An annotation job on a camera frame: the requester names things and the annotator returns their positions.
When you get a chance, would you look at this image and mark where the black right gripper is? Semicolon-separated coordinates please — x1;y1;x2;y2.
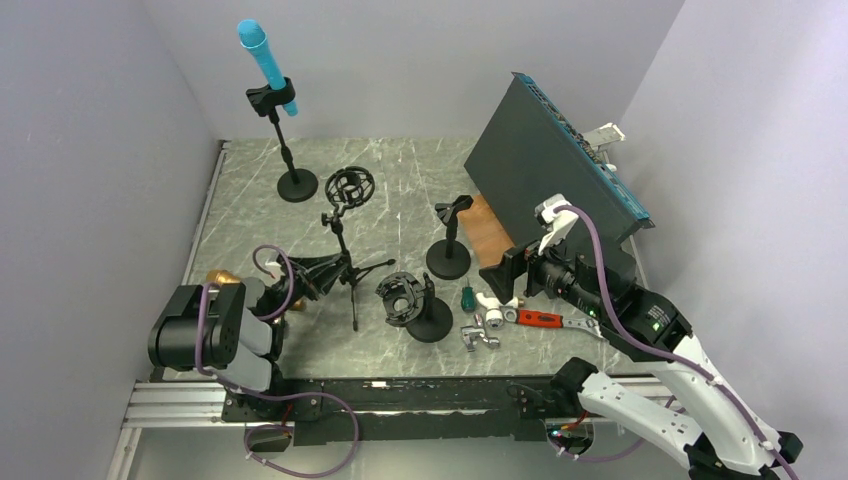
478;221;606;319

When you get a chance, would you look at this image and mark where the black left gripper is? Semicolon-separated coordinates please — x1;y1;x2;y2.
266;253;348;322

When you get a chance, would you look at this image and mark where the black clip stand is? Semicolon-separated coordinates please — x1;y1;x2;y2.
426;195;473;280

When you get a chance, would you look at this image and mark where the black tripod microphone stand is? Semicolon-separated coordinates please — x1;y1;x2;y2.
319;166;397;333

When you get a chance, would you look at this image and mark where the black stand holding blue microphone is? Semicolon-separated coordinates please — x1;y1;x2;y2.
245;77;318;203

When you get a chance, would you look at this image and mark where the black shock-mount stand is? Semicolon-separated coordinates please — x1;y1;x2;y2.
375;271;453;343

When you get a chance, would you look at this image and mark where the gold microphone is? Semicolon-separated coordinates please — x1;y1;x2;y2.
205;269;307;311

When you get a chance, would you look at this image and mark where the blue microphone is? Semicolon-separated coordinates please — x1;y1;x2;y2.
237;19;298;116

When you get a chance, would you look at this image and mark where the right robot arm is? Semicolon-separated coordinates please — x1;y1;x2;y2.
480;242;803;479

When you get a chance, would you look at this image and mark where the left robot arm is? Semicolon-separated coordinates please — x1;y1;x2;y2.
147;247;347;420

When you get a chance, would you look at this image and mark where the brown wooden board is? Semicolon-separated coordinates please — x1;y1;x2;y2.
458;194;515;267

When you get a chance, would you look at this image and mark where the white plastic faucet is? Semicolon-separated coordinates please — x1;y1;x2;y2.
475;292;524;329

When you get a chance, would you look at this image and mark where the chrome pipe fitting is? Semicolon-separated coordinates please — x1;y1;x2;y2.
460;314;501;353

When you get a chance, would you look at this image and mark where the dark rack unit, blue front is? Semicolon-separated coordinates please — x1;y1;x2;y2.
464;72;654;244

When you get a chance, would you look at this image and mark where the green handle screwdriver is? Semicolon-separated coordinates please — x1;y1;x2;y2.
460;277;477;313

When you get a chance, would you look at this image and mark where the white camera mount, left wrist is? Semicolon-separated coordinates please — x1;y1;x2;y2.
264;261;283;279

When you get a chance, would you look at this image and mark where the white camera mount, wrist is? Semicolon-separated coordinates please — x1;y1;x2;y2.
534;193;580;255
264;261;283;279

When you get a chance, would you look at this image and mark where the red handle adjustable wrench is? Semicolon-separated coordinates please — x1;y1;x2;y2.
503;309;602;338

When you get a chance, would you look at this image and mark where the white camera mount, right wrist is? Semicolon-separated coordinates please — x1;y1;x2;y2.
534;193;580;255

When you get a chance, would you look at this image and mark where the black front rail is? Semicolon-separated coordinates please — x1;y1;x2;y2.
221;375;582;446

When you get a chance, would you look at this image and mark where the purple cable under rail left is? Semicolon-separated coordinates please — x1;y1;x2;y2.
225;384;361;480

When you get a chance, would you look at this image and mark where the purple cable under rail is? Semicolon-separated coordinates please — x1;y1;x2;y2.
546;397;690;465
225;384;361;480

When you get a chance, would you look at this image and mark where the white bracket behind rack unit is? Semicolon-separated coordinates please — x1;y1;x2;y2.
582;122;626;151

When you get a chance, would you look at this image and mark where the purple cable under rail right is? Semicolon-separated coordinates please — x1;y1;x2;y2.
546;397;690;465

